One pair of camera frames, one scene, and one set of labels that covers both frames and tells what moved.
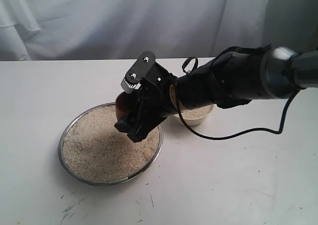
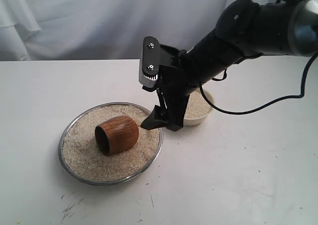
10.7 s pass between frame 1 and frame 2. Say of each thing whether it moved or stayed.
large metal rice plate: stayed
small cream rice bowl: stayed
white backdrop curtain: stayed
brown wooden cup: moved
